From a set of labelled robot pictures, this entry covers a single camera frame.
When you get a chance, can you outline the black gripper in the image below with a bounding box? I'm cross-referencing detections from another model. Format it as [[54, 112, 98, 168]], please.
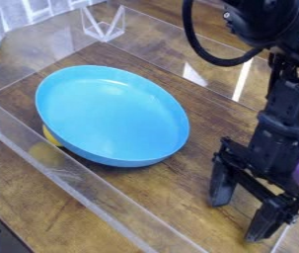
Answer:
[[210, 113, 299, 242]]

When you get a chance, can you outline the blue plastic plate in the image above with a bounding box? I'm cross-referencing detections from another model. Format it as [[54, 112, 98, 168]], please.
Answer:
[[35, 65, 190, 167]]

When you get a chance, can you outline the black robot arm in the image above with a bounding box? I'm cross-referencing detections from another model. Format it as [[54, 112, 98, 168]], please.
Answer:
[[210, 0, 299, 242]]

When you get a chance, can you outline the yellow toy lemon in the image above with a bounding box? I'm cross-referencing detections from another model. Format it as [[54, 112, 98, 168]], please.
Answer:
[[43, 125, 63, 147]]

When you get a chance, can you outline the white patterned curtain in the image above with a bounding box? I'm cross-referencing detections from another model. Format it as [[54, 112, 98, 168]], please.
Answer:
[[0, 0, 107, 44]]

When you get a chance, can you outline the clear acrylic front wall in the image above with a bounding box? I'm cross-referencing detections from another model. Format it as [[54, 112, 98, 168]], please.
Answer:
[[0, 107, 208, 253]]

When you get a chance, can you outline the clear acrylic wall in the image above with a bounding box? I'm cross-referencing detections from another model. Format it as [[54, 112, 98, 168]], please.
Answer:
[[81, 4, 299, 132], [0, 107, 208, 253]]

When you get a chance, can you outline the clear acrylic back wall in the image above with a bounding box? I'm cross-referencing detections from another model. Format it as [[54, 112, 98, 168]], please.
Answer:
[[81, 4, 299, 132]]

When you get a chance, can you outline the black corrugated cable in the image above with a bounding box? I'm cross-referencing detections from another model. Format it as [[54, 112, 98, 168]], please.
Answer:
[[182, 0, 265, 67]]

